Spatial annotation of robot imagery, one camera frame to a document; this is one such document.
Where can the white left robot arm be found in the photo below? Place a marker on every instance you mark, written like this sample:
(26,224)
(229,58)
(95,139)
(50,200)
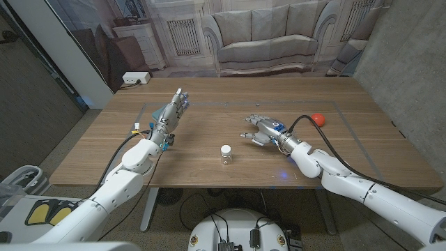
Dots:
(115,188)

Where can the grey metal table leg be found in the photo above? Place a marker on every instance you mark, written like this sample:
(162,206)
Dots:
(325,212)
(149,209)

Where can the white partition panel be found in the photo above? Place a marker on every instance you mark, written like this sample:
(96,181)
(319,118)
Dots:
(66,52)

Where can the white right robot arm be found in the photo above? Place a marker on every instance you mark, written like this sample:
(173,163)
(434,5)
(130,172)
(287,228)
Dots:
(383,202)

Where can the black adapter on torso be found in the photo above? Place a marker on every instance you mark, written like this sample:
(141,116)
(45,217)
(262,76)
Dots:
(254,238)

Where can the red ball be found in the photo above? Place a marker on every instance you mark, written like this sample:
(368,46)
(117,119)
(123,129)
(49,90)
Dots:
(318,119)

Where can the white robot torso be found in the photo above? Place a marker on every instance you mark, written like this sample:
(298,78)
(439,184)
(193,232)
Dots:
(238,226)

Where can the clear bottle with white cap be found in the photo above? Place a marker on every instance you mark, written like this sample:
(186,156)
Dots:
(226,155)

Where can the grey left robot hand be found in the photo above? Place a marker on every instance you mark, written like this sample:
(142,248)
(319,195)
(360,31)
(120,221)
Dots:
(169,118)

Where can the black round fan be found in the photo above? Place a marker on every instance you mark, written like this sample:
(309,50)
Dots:
(169,196)

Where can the white storage bin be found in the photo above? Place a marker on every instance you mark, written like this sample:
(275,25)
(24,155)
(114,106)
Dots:
(28,178)

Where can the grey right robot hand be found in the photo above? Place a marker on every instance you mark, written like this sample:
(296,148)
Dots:
(271,129)

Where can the white power strip box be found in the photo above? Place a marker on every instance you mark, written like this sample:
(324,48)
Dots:
(136,77)

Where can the teal block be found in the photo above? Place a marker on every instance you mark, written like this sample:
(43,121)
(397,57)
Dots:
(158,112)

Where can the printed living room backdrop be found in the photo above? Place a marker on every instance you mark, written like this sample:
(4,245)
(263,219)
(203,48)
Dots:
(265,38)

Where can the black yellow foot pedal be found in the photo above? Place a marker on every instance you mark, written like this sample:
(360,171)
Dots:
(38,213)

